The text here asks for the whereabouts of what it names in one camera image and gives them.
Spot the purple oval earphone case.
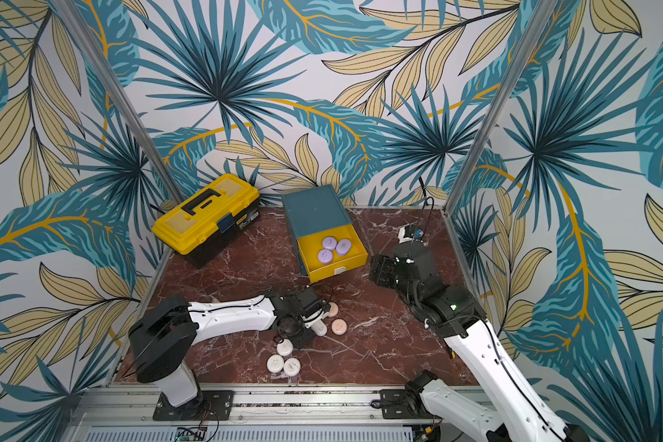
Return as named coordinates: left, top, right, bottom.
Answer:
left=335, top=239, right=353, bottom=257

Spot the purple round earphone case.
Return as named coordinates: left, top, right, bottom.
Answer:
left=322, top=236, right=338, bottom=250
left=317, top=249, right=334, bottom=265

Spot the yellow and black toolbox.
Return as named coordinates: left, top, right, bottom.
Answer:
left=152, top=174, right=261, bottom=269

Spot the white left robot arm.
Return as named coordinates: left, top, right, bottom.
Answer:
left=128, top=287, right=332, bottom=409

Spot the white round earphone case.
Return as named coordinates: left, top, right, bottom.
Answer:
left=266, top=355, right=285, bottom=374
left=284, top=357, right=301, bottom=378
left=276, top=339, right=295, bottom=357

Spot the yellow top drawer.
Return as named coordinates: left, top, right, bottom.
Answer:
left=296, top=224, right=368, bottom=283

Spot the aluminium front rail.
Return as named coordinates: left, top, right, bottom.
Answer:
left=60, top=383, right=532, bottom=442

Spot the teal drawer cabinet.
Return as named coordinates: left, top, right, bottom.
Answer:
left=282, top=185, right=353, bottom=277

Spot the pink round earphone case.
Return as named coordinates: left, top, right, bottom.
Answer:
left=331, top=319, right=348, bottom=336
left=329, top=302, right=339, bottom=318

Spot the white oval earphone case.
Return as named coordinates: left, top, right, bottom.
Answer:
left=311, top=320, right=328, bottom=337

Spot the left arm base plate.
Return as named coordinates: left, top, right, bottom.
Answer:
left=153, top=390, right=234, bottom=422

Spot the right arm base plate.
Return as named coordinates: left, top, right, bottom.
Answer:
left=378, top=389, right=434, bottom=420

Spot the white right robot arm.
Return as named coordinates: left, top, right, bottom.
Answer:
left=369, top=241, right=589, bottom=441

